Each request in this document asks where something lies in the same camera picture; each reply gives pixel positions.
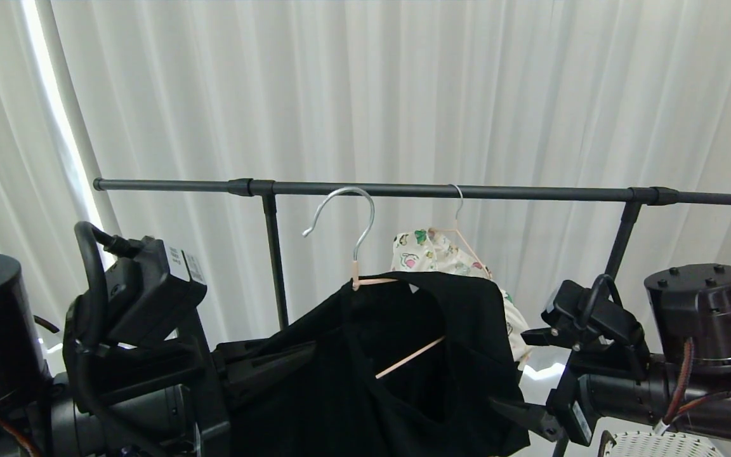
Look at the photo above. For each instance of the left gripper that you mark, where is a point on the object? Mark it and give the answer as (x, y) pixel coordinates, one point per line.
(150, 425)

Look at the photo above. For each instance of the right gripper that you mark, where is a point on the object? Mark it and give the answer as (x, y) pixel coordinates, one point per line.
(619, 400)

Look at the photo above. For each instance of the black garment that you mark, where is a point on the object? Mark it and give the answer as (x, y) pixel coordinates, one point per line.
(315, 393)

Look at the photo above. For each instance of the pink clothes hanger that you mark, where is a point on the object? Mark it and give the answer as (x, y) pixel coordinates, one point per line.
(355, 274)
(460, 206)

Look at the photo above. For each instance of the cream printed garment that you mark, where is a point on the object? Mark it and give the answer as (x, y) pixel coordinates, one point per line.
(429, 254)

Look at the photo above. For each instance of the white laundry basket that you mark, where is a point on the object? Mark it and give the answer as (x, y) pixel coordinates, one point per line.
(657, 444)

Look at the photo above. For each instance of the black clothes rack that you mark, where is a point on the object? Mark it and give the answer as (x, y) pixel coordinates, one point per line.
(181, 185)

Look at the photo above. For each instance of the white curtain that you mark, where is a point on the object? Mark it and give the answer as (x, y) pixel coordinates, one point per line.
(403, 82)

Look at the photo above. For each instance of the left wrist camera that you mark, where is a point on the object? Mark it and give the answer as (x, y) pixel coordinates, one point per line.
(150, 285)

